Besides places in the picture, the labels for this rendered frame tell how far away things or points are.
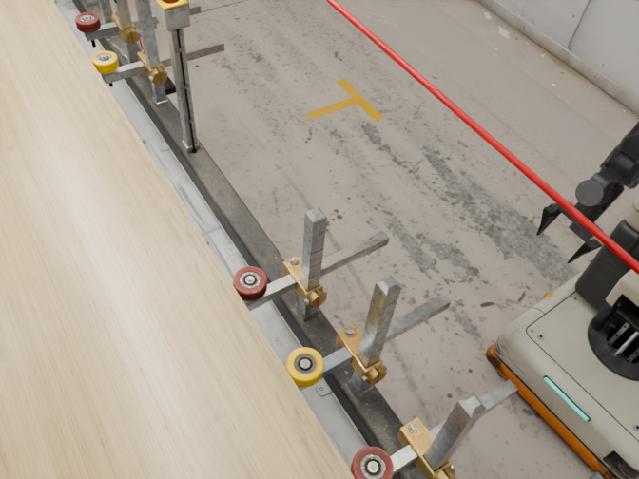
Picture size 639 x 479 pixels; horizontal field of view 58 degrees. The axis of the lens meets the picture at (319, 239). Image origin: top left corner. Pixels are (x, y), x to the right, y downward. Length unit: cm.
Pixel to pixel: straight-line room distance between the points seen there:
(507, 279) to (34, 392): 197
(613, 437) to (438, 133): 179
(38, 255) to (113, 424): 48
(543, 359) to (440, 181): 117
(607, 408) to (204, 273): 140
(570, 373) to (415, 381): 55
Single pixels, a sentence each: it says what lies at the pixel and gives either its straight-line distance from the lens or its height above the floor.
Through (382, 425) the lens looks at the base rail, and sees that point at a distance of 144.
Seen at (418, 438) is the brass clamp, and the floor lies 83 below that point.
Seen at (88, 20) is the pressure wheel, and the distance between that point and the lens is 228.
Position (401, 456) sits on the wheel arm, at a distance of 130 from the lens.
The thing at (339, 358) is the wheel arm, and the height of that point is 85.
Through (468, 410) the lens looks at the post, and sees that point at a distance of 104.
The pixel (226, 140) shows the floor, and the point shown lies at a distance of 307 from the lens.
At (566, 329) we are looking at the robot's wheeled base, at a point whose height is 28.
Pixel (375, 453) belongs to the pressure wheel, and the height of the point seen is 91.
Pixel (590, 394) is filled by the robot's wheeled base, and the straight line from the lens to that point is 218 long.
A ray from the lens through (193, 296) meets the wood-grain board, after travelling 136.
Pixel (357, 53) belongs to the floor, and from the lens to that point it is 375.
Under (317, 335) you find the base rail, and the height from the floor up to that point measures 70.
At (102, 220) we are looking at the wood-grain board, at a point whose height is 90.
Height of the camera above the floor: 203
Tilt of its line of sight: 51 degrees down
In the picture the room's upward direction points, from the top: 6 degrees clockwise
